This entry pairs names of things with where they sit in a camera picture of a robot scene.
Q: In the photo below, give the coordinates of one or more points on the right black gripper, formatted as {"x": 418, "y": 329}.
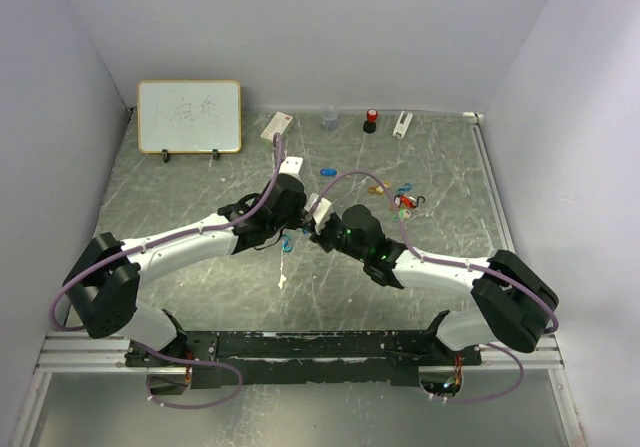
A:
{"x": 318, "y": 237}

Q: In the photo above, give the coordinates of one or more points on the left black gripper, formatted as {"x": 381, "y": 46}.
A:
{"x": 297, "y": 220}

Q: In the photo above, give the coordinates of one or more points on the teal carabiner clip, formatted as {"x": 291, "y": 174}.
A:
{"x": 286, "y": 243}

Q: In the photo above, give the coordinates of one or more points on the green key tag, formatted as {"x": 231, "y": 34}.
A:
{"x": 402, "y": 214}

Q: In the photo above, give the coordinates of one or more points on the red key tag with key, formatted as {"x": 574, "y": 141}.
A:
{"x": 408, "y": 202}

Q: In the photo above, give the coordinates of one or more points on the yellow key tag with key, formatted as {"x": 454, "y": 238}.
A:
{"x": 379, "y": 189}

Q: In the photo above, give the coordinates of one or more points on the blue carabiner clip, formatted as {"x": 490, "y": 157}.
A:
{"x": 403, "y": 189}

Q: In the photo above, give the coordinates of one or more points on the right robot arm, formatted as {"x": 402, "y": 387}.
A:
{"x": 510, "y": 303}

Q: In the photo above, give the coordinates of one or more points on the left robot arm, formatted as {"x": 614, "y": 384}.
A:
{"x": 104, "y": 284}

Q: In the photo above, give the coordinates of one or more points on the black key tag with key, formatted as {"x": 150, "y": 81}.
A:
{"x": 398, "y": 201}

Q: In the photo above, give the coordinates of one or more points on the white red cardboard box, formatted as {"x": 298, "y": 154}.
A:
{"x": 279, "y": 124}

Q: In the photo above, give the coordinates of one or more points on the clear plastic cup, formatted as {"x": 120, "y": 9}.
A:
{"x": 329, "y": 117}

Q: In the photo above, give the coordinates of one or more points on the red black stamp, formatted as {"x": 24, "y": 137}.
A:
{"x": 370, "y": 123}

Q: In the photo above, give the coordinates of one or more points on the white rectangular device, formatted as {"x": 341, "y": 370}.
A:
{"x": 402, "y": 124}

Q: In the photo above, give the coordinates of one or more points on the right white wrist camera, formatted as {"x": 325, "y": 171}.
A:
{"x": 317, "y": 212}

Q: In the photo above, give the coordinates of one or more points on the white whiteboard wooden frame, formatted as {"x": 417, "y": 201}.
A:
{"x": 189, "y": 117}

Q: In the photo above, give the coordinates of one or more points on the right side aluminium rail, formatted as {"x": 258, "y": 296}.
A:
{"x": 474, "y": 120}

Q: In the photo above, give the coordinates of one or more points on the aluminium rail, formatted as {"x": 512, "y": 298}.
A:
{"x": 77, "y": 352}
{"x": 474, "y": 120}

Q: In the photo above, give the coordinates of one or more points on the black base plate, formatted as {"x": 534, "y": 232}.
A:
{"x": 261, "y": 373}

